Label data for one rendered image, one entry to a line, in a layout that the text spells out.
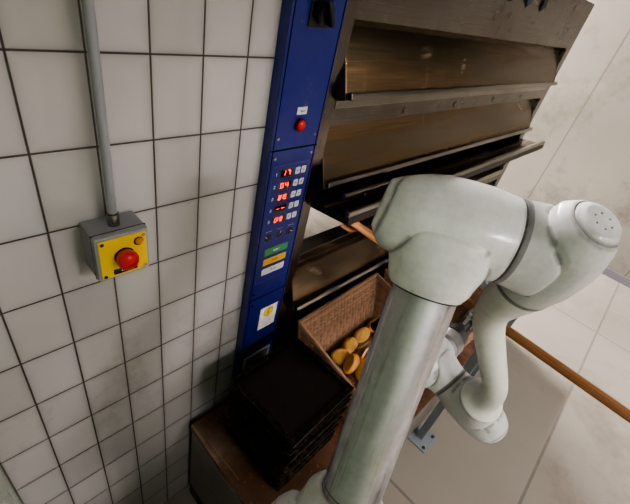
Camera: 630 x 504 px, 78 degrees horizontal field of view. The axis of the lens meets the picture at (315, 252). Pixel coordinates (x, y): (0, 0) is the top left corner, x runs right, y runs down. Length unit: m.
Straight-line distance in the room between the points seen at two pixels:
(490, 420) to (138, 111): 1.00
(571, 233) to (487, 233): 0.10
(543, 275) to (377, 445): 0.35
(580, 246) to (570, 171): 4.36
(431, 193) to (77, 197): 0.61
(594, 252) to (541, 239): 0.06
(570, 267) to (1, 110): 0.81
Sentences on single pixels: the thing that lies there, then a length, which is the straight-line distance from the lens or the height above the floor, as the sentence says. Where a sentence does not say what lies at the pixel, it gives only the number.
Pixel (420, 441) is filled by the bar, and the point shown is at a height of 0.01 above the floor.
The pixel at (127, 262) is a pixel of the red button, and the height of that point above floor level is 1.46.
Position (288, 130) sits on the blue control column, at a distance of 0.97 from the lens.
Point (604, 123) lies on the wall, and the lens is 4.84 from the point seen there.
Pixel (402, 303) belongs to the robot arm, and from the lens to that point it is 0.59.
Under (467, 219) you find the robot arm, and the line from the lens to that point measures 0.56.
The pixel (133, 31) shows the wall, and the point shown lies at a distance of 0.76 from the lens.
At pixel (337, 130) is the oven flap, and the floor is 1.60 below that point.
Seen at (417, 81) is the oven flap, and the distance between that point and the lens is 1.37.
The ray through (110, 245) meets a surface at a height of 1.49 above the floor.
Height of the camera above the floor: 1.98
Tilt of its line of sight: 36 degrees down
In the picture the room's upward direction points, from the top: 15 degrees clockwise
